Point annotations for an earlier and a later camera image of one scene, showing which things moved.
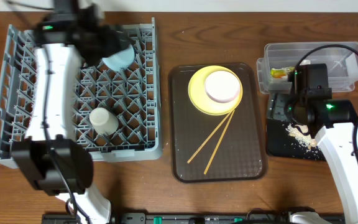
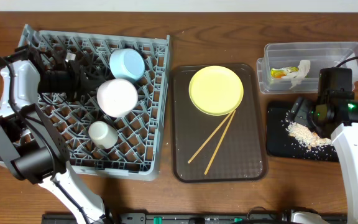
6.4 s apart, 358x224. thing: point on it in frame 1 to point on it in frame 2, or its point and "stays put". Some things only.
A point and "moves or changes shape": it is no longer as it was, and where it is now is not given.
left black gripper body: x=111 y=43 to x=77 y=82
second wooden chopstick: x=219 y=142 stays put
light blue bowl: x=122 y=59 moves or changes shape
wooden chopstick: x=189 y=160 stays put
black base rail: x=254 y=217 stays put
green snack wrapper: x=281 y=73 stays put
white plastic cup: x=104 y=121 to x=103 y=134
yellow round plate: x=199 y=98 stays put
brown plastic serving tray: x=227 y=147 stays put
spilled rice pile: x=304 y=140 stays put
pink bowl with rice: x=222 y=86 to x=117 y=98
